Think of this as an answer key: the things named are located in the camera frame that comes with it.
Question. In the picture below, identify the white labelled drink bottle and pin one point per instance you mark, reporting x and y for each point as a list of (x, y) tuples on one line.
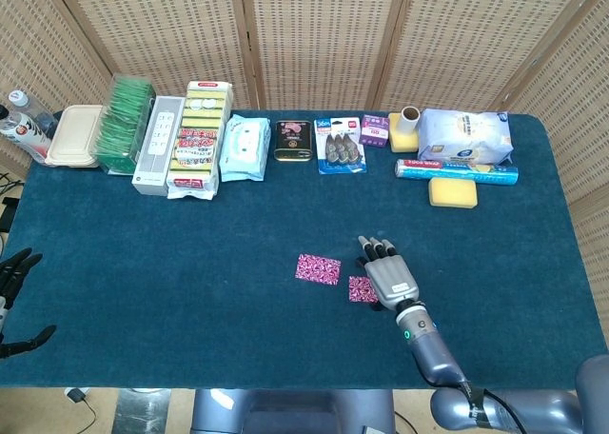
[(24, 134)]

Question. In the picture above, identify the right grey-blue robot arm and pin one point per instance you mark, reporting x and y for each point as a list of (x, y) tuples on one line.
[(433, 353)]

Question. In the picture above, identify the shiny metal table leg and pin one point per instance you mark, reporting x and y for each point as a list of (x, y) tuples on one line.
[(143, 410)]

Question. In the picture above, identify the pink patterned packet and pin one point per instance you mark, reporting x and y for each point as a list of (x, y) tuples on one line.
[(318, 269), (359, 289)]

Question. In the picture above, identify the white power strip box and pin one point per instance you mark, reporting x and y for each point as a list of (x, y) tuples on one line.
[(157, 144)]

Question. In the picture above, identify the yellow sponge multipack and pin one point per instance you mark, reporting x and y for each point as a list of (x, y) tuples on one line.
[(200, 139)]

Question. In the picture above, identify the yellow sponge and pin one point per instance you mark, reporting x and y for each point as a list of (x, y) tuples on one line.
[(402, 142), (452, 193)]

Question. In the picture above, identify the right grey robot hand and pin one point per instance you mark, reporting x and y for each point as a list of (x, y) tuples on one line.
[(390, 277)]

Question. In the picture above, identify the black gold luncheon meat tin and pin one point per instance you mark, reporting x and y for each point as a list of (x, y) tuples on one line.
[(292, 141)]

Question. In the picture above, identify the white paper roll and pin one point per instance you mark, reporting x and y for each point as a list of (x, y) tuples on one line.
[(410, 120)]

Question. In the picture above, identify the dark blue table mat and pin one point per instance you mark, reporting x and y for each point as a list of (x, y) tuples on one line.
[(190, 262)]

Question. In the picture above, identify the light blue wet wipes pack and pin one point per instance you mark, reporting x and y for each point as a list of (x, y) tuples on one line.
[(242, 146)]

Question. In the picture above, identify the white blue tissue pack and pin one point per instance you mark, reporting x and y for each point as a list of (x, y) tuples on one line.
[(466, 136)]

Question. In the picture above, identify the woven wooden folding screen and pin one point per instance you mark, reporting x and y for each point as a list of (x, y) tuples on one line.
[(323, 39)]

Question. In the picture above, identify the clear bottle white cap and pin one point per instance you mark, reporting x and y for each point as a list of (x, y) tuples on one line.
[(28, 108)]

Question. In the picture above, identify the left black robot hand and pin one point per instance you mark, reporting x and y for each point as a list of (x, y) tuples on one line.
[(16, 265)]

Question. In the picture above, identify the correction tape blister pack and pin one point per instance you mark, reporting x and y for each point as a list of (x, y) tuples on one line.
[(340, 148)]

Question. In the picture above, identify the blue cling film roll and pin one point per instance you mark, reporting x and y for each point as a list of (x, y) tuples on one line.
[(457, 171)]

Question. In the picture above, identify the grey-blue robot torso base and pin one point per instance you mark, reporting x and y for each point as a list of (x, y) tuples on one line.
[(285, 410)]

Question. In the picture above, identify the small purple box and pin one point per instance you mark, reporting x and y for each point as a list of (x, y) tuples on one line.
[(374, 132)]

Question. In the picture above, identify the clear box green tea bags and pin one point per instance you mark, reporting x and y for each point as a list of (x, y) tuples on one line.
[(119, 124)]

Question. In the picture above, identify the beige lunch box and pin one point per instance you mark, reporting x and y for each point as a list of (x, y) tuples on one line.
[(73, 136)]

